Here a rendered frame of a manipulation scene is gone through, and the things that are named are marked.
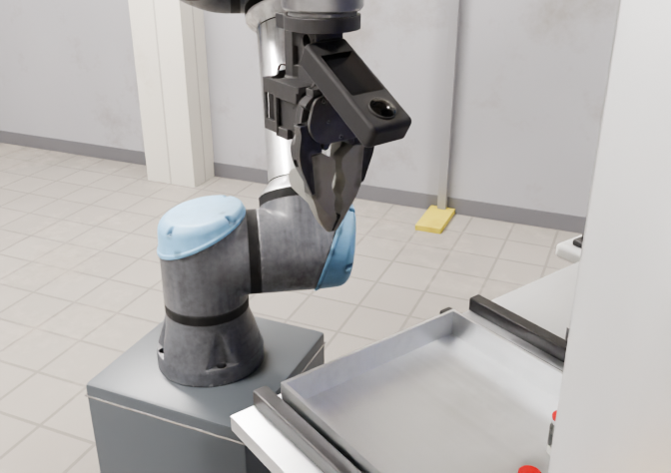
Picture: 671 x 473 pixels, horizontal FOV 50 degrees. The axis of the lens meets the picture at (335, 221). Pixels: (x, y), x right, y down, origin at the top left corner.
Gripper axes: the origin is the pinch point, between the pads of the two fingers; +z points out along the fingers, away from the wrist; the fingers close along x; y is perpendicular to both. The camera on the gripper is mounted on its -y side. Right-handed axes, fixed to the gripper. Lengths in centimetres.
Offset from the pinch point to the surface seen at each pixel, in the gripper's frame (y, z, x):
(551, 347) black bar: -9.3, 20.3, -26.0
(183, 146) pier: 284, 87, -115
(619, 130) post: -36.6, -20.4, 12.5
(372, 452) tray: -9.5, 21.4, 2.4
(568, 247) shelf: 18, 29, -67
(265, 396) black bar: 2.6, 19.6, 7.5
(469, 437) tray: -13.8, 21.4, -7.0
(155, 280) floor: 195, 110, -57
